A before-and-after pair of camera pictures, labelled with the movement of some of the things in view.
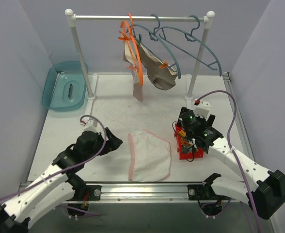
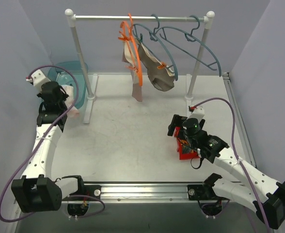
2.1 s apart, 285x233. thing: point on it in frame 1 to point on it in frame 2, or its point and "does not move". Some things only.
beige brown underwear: (130, 54) does not move
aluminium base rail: (193, 192) does not move
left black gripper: (106, 141) to (52, 96)
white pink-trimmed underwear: (151, 157) to (70, 100)
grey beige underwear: (164, 78) does not move
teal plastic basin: (64, 87) does not move
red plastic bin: (199, 154) does not move
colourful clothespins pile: (188, 146) does not move
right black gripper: (211, 119) to (175, 124)
